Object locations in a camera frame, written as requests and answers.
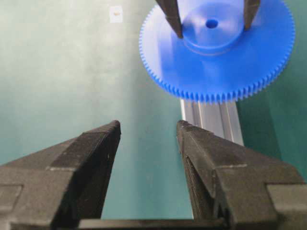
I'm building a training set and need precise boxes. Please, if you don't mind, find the small white paper tag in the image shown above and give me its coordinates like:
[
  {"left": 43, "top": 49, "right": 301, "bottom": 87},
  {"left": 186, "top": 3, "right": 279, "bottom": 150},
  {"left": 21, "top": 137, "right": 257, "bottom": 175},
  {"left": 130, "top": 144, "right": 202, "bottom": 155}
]
[{"left": 109, "top": 5, "right": 123, "bottom": 23}]

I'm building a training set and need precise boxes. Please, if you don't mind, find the silver aluminium extrusion rail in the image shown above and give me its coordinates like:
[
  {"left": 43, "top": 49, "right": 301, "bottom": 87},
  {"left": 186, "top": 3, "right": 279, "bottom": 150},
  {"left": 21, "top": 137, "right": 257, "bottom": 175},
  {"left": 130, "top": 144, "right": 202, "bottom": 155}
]
[{"left": 180, "top": 99, "right": 244, "bottom": 146}]

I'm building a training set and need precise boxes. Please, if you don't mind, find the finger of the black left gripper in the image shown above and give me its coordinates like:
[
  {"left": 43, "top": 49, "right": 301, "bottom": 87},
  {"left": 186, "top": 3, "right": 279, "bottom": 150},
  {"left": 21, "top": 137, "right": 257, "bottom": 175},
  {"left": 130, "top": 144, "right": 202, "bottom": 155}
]
[
  {"left": 156, "top": 0, "right": 183, "bottom": 39},
  {"left": 244, "top": 0, "right": 260, "bottom": 31}
]

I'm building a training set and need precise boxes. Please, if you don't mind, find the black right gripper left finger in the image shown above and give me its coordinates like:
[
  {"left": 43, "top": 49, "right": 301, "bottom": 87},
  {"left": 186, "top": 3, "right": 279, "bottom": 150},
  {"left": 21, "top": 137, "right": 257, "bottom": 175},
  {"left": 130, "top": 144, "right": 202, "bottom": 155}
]
[{"left": 0, "top": 120, "right": 121, "bottom": 230}]

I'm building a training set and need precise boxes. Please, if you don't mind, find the large blue plastic gear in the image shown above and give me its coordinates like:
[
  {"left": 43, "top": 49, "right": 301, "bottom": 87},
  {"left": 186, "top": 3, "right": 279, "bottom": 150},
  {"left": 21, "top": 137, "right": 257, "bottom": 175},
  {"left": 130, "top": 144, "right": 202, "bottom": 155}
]
[{"left": 139, "top": 0, "right": 295, "bottom": 104}]

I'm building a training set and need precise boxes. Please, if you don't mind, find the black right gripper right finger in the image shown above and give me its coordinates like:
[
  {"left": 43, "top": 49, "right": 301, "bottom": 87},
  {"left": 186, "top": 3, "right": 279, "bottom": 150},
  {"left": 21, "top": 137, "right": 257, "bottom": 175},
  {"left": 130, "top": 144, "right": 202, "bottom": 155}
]
[{"left": 177, "top": 120, "right": 307, "bottom": 230}]

